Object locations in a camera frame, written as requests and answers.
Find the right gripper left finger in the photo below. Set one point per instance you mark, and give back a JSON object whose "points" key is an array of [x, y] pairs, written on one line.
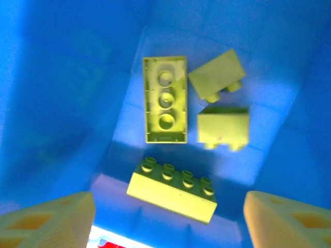
{"points": [[46, 224]]}

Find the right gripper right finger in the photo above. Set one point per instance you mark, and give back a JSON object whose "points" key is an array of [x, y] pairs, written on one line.
{"points": [[284, 227]]}

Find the long red lego brick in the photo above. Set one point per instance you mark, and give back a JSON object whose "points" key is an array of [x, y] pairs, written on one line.
{"points": [[110, 245]]}

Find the small green lego brick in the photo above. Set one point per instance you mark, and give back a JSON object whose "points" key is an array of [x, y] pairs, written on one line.
{"points": [[217, 75], [222, 126]]}

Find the long green lego brick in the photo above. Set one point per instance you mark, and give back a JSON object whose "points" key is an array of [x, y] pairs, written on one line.
{"points": [[168, 196], [155, 129]]}

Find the blue three-compartment plastic bin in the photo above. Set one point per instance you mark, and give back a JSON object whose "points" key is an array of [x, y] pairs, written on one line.
{"points": [[51, 77]]}

